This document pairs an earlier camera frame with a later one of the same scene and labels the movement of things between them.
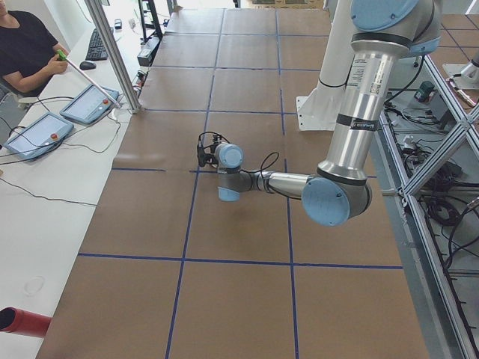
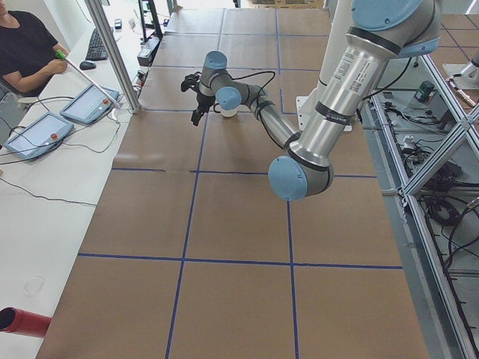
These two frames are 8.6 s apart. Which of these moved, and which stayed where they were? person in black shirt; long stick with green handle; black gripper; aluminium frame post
Moved: black gripper
Stayed: long stick with green handle; person in black shirt; aluminium frame post
